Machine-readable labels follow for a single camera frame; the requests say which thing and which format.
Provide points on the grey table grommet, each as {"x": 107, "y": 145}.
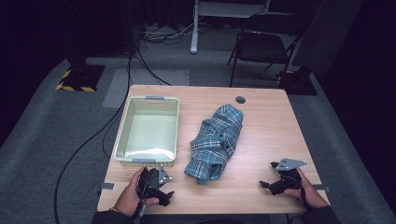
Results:
{"x": 240, "y": 100}

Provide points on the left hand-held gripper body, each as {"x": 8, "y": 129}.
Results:
{"x": 151, "y": 183}

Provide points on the person's left hand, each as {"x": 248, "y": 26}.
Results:
{"x": 129, "y": 199}

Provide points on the white metal stand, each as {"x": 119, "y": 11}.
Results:
{"x": 194, "y": 34}

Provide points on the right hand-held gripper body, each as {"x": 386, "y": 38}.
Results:
{"x": 289, "y": 182}

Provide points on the black folding chair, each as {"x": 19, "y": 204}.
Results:
{"x": 261, "y": 46}

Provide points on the pale green plastic basket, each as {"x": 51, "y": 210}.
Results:
{"x": 149, "y": 133}

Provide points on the grey table bracket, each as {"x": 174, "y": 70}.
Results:
{"x": 107, "y": 186}
{"x": 322, "y": 187}

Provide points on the person's right hand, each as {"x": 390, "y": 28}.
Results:
{"x": 311, "y": 196}

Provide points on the black stand base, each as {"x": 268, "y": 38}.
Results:
{"x": 297, "y": 82}

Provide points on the grey tilted panel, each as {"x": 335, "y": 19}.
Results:
{"x": 327, "y": 34}

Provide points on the black base with yellow stripes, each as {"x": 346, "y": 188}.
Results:
{"x": 82, "y": 77}

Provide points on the blue plaid shirt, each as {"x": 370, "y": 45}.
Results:
{"x": 214, "y": 143}

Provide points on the black upright pole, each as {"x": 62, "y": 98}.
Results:
{"x": 128, "y": 28}

